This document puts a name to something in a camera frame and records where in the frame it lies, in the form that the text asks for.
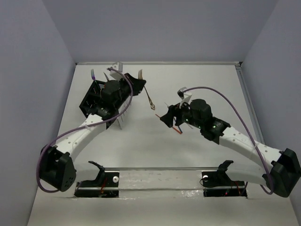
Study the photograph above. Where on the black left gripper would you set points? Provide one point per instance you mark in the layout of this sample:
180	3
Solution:
130	82

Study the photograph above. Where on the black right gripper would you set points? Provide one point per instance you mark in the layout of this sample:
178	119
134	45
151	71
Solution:
174	111

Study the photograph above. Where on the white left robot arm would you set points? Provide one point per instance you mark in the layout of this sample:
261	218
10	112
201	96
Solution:
56	162

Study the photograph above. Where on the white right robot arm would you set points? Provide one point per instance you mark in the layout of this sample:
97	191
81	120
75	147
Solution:
278	170

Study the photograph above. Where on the white slotted container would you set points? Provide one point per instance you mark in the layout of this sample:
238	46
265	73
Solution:
121	120

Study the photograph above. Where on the black slotted container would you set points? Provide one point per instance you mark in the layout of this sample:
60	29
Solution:
91	98

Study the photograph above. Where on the white front panel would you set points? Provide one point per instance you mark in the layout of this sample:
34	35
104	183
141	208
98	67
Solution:
183	209

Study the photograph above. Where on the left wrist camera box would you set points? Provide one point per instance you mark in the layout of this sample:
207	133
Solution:
116	69

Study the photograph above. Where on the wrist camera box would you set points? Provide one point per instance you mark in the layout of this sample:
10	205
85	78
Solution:
116	69
184	95

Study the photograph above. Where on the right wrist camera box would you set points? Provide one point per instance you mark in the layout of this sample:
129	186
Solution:
184	95

